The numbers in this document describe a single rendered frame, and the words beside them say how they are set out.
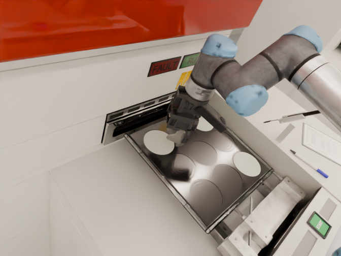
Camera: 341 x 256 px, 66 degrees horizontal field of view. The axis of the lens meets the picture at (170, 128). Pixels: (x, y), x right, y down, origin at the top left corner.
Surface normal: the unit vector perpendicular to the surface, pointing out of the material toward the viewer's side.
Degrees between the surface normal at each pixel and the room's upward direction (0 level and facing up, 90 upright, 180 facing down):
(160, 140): 1
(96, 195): 0
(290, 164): 90
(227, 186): 0
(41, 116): 90
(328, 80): 50
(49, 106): 90
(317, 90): 90
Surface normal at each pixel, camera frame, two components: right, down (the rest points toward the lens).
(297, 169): -0.70, 0.32
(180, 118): -0.01, 0.70
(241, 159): 0.29, -0.68
